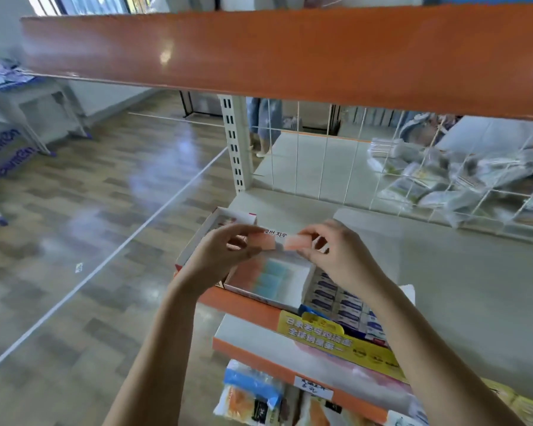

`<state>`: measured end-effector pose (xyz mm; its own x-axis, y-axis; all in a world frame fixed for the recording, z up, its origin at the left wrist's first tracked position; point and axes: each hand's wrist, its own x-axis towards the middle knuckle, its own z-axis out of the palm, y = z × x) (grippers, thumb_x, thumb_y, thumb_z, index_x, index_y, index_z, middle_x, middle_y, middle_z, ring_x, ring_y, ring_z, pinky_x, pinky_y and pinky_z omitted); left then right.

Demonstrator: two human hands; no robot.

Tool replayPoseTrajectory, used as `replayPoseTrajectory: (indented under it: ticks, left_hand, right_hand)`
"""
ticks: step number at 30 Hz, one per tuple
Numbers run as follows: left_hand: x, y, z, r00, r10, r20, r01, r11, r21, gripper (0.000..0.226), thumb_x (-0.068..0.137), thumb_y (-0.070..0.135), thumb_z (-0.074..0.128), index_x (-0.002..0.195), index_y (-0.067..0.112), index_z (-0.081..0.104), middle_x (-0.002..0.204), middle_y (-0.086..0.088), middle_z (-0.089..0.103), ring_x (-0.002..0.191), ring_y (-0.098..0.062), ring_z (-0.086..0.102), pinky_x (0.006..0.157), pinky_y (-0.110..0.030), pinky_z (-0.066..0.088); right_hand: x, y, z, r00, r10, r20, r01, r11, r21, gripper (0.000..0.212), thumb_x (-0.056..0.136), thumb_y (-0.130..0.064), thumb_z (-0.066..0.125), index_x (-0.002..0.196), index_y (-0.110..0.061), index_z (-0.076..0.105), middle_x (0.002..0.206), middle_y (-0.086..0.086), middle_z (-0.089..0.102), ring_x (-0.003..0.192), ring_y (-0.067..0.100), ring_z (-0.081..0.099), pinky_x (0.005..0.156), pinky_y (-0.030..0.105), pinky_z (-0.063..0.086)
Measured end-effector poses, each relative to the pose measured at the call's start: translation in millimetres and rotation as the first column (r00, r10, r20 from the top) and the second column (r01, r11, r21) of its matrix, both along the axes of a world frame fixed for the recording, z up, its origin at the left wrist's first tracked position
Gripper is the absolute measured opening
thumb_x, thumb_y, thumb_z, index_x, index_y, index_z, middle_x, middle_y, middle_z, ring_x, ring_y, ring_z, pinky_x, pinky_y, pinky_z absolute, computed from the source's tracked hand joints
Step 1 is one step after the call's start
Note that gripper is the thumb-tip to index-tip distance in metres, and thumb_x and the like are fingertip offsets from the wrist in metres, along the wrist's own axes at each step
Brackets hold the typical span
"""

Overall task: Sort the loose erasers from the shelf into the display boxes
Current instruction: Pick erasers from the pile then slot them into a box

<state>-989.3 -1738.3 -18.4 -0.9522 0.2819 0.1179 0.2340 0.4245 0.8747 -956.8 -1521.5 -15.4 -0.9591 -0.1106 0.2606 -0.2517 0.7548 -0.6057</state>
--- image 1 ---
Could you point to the person's right hand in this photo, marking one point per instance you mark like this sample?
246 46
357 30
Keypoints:
346 257

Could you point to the person's left hand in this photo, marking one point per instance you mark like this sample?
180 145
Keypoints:
218 257

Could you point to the red eraser display box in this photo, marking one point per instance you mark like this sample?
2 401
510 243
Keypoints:
195 235

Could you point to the orange eraser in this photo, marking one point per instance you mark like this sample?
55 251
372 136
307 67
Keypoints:
295 243

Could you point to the blue white eraser box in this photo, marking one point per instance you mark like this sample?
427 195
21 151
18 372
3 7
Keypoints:
342 310

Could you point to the box of pink-blue erasers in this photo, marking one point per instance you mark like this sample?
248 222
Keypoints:
271 279

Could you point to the person's left forearm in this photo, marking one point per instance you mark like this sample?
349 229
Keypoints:
155 368

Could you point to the person's right forearm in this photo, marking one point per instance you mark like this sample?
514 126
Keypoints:
435 368

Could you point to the snack packets on lower shelf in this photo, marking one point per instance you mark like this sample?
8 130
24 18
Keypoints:
337 343

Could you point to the white orange metal shelf unit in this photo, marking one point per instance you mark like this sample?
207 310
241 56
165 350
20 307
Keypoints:
480 279

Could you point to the pile of white packets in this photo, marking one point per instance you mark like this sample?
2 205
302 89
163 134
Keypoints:
462 182

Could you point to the paper scrap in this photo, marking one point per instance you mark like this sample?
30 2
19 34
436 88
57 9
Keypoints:
79 267

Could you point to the blue orange snack packet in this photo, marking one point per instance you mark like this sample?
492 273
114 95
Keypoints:
249 395

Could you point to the yellow price label strip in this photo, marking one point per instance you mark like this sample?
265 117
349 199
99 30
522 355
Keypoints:
524 405

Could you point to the grey table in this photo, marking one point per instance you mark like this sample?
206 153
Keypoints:
22 93

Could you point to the large window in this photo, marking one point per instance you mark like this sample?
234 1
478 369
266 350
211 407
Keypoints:
89 2

